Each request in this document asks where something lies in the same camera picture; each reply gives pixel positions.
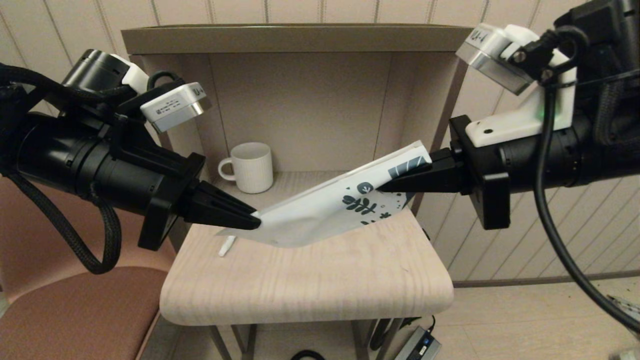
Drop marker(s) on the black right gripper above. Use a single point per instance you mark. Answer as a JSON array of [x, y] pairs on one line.
[[500, 170]]

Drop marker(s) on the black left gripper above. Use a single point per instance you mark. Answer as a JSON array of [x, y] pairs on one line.
[[150, 185]]

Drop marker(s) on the small white toothpaste tube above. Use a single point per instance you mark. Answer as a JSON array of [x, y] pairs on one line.
[[226, 247]]

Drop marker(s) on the white floral zipper pouch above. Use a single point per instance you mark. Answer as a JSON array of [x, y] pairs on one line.
[[320, 215]]

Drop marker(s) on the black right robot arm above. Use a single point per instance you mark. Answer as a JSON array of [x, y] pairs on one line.
[[615, 150]]

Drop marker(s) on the white ribbed ceramic mug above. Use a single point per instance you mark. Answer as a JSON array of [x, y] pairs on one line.
[[254, 170]]

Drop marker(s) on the beige wooden desk hutch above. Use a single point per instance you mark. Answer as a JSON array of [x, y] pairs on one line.
[[300, 100]]

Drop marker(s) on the pink plastic chair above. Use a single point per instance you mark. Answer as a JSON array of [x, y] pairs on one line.
[[75, 310]]

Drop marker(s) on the grey power adapter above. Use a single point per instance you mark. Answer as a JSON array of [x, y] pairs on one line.
[[417, 347]]

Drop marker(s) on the white crumpled floor object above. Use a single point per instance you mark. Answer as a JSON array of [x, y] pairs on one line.
[[629, 304]]

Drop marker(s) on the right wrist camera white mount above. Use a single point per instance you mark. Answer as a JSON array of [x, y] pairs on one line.
[[505, 127]]

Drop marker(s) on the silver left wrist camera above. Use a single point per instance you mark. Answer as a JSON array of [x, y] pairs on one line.
[[175, 107]]

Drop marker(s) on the brown wall baseboard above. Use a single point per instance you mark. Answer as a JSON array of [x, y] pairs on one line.
[[500, 281]]

